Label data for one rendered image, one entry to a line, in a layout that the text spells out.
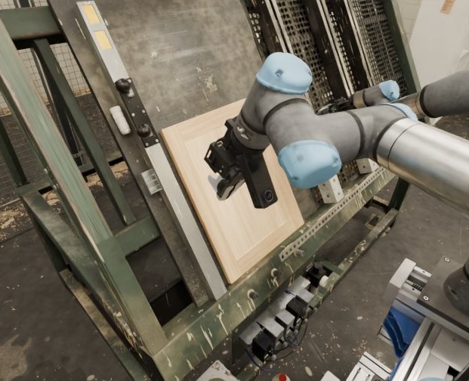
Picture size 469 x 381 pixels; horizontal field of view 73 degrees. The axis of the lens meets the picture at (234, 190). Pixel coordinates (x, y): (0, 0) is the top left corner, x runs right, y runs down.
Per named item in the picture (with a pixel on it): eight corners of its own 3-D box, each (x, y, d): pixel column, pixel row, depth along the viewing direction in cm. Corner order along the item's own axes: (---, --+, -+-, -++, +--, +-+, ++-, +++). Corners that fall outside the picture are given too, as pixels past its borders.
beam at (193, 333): (154, 377, 99) (169, 392, 90) (137, 345, 97) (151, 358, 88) (418, 140, 225) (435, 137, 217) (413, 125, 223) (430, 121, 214)
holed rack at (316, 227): (281, 261, 120) (282, 261, 120) (278, 255, 120) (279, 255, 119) (432, 127, 215) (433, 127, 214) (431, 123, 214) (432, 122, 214)
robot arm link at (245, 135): (288, 127, 55) (257, 143, 51) (277, 144, 59) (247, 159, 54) (261, 97, 57) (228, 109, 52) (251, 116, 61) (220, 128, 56)
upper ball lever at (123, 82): (126, 102, 92) (118, 94, 79) (120, 89, 91) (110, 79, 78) (139, 97, 92) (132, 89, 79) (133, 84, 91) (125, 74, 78)
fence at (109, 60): (209, 298, 106) (216, 300, 103) (72, 10, 88) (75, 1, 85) (220, 289, 109) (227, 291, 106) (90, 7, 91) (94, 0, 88)
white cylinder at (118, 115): (108, 109, 91) (120, 136, 93) (111, 107, 89) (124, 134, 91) (117, 107, 93) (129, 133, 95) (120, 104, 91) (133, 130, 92)
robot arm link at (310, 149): (376, 151, 42) (338, 91, 47) (301, 167, 39) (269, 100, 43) (349, 181, 49) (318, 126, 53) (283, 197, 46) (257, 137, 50)
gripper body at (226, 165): (228, 149, 70) (248, 109, 61) (252, 178, 68) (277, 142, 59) (201, 161, 66) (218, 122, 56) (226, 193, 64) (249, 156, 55)
